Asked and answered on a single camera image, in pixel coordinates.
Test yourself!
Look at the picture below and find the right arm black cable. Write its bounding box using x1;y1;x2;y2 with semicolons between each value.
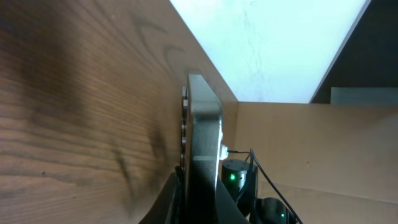
226;148;304;224

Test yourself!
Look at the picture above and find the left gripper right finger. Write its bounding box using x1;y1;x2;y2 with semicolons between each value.
215;178;249;224

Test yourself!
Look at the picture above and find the Galaxy smartphone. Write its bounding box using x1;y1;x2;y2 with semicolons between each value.
185;74;223;223

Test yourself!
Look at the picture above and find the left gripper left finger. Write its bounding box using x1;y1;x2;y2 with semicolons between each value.
139;166;186;224

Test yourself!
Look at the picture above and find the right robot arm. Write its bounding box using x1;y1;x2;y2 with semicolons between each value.
221;159;300;224

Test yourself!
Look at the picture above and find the cardboard sheet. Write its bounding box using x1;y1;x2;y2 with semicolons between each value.
234;103;397;223

